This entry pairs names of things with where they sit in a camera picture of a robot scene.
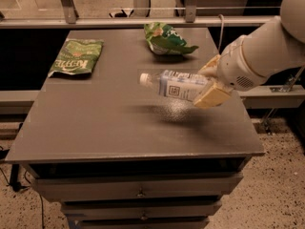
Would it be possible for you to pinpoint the green Kettle chip bag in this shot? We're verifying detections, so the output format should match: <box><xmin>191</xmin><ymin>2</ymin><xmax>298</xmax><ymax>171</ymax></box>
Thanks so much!
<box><xmin>48</xmin><ymin>38</ymin><xmax>104</xmax><ymax>77</ymax></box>

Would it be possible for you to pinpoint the grey drawer cabinet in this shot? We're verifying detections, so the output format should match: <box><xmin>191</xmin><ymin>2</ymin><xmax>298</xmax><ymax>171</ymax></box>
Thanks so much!
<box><xmin>4</xmin><ymin>27</ymin><xmax>266</xmax><ymax>229</ymax></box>

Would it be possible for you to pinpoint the top grey drawer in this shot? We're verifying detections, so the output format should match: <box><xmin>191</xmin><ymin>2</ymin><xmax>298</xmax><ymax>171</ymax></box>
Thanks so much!
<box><xmin>32</xmin><ymin>173</ymin><xmax>243</xmax><ymax>202</ymax></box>

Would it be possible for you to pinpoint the white hanging cable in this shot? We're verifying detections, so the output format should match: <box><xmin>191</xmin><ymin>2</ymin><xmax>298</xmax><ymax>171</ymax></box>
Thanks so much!
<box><xmin>216</xmin><ymin>13</ymin><xmax>225</xmax><ymax>53</ymax></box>

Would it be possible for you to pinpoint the green rice chip bag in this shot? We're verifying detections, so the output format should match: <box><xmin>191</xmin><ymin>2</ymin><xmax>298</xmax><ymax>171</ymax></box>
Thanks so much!
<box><xmin>144</xmin><ymin>22</ymin><xmax>198</xmax><ymax>55</ymax></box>

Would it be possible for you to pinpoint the black floor cable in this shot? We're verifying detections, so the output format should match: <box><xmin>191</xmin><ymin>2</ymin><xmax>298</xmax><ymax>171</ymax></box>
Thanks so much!
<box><xmin>0</xmin><ymin>145</ymin><xmax>46</xmax><ymax>229</ymax></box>

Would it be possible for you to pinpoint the blue label plastic water bottle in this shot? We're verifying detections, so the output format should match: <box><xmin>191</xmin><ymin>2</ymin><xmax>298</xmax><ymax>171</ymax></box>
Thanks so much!
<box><xmin>139</xmin><ymin>70</ymin><xmax>213</xmax><ymax>101</ymax></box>

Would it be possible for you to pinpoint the bottom grey drawer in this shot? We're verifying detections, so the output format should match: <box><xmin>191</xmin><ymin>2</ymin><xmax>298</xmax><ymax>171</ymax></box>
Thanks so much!
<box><xmin>69</xmin><ymin>218</ymin><xmax>209</xmax><ymax>229</ymax></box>

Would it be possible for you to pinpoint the grey drawer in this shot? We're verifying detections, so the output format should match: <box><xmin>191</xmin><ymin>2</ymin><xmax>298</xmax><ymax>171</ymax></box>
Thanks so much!
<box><xmin>69</xmin><ymin>218</ymin><xmax>209</xmax><ymax>229</ymax></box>
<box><xmin>62</xmin><ymin>199</ymin><xmax>221</xmax><ymax>220</ymax></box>
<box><xmin>32</xmin><ymin>173</ymin><xmax>243</xmax><ymax>202</ymax></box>

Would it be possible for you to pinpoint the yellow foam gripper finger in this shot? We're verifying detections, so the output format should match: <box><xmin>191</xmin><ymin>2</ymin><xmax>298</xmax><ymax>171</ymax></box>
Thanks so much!
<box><xmin>198</xmin><ymin>54</ymin><xmax>220</xmax><ymax>77</ymax></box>
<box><xmin>193</xmin><ymin>82</ymin><xmax>233</xmax><ymax>109</ymax></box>

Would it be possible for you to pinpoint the grey metal railing frame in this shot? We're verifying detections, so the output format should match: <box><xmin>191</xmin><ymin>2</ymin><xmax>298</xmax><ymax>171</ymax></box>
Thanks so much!
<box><xmin>0</xmin><ymin>0</ymin><xmax>281</xmax><ymax>29</ymax></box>

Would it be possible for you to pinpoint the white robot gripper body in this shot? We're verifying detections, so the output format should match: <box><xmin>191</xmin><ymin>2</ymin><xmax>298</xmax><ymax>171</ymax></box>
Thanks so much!
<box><xmin>216</xmin><ymin>35</ymin><xmax>267</xmax><ymax>92</ymax></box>

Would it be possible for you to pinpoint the middle grey drawer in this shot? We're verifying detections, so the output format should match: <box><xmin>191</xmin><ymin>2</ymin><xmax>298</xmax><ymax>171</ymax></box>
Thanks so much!
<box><xmin>62</xmin><ymin>199</ymin><xmax>221</xmax><ymax>220</ymax></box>

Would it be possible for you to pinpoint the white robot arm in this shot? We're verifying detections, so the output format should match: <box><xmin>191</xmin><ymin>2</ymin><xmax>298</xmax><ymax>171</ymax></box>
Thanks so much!
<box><xmin>193</xmin><ymin>0</ymin><xmax>305</xmax><ymax>109</ymax></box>

